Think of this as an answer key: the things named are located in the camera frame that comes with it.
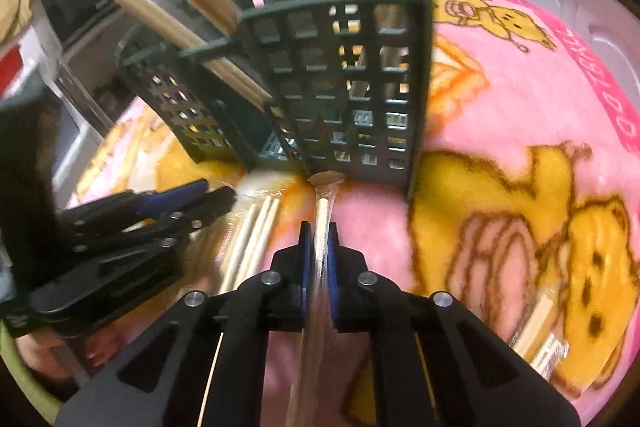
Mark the dark green chopstick holder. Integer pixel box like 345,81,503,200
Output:
117,0,433,200

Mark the red plastic basket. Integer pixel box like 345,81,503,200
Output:
0,44,23,98

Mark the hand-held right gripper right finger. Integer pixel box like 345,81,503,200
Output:
327,222,583,427

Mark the round bamboo tray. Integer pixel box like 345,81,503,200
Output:
0,0,41,42

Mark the person's left hand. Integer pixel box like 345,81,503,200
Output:
15,332,116,378

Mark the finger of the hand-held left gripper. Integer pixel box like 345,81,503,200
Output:
60,179,209,230
75,187,236,253

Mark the plastic-wrapped chopstick pair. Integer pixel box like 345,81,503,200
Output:
509,293,557,355
529,332,570,382
285,172,346,427
215,189,286,295

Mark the pink printed blanket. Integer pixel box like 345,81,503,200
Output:
65,0,640,427

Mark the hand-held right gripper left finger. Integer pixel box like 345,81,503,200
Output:
55,221,314,427

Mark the yellow-green clothing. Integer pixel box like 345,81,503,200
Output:
0,322,66,425

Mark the black microwave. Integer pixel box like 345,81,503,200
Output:
37,0,123,50

